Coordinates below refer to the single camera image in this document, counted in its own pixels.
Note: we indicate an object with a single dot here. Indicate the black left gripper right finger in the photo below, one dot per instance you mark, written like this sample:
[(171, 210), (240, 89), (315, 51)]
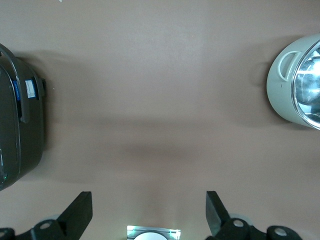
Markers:
[(225, 230)]

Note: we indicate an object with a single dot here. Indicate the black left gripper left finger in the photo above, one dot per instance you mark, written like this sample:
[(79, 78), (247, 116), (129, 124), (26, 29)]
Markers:
[(75, 215)]

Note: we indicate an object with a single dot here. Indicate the light green electric pot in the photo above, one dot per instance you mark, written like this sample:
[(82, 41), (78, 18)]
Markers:
[(277, 95)]

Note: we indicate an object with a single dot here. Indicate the brown table cover mat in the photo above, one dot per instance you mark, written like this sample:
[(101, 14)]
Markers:
[(160, 100)]

